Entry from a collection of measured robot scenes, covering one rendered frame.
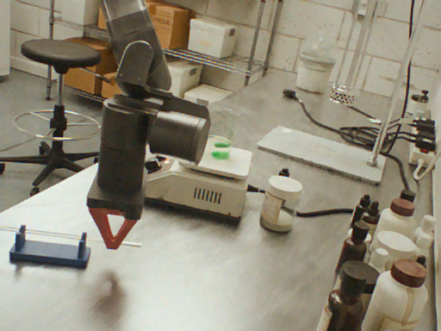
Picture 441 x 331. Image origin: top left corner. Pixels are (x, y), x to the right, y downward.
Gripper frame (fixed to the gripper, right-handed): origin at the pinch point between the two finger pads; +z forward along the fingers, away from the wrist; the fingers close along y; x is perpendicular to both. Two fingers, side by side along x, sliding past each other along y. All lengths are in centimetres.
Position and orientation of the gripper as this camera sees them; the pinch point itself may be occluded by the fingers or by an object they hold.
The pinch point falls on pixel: (113, 242)
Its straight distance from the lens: 69.5
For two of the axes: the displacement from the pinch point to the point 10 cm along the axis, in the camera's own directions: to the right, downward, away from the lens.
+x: -9.8, -1.4, -1.2
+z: -1.8, 9.0, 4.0
